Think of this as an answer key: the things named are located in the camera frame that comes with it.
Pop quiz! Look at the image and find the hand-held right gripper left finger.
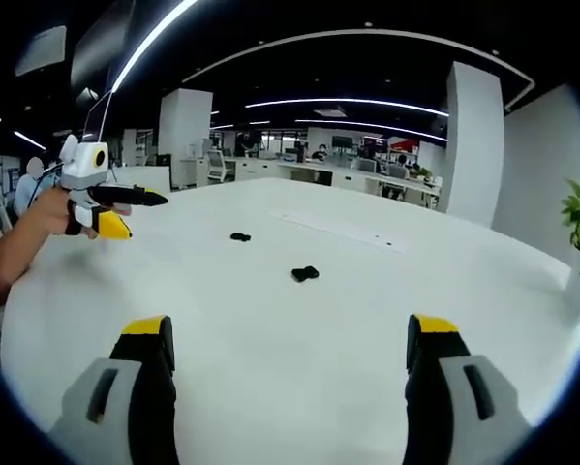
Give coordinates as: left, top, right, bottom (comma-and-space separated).
46, 314, 180, 465

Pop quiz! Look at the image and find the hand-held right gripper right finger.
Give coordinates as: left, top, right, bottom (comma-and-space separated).
401, 313, 533, 465

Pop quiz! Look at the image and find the person's left hand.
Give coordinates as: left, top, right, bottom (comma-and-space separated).
30, 186, 133, 240

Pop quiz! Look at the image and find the white office chair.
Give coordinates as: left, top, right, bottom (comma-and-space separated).
204, 148, 237, 184

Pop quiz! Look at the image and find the row of white office desks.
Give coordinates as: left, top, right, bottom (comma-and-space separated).
180, 153, 443, 209

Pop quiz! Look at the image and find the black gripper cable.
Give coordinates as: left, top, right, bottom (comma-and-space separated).
25, 163, 67, 215

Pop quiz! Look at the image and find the table cable cover plate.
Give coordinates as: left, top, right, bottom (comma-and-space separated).
269, 207, 412, 255

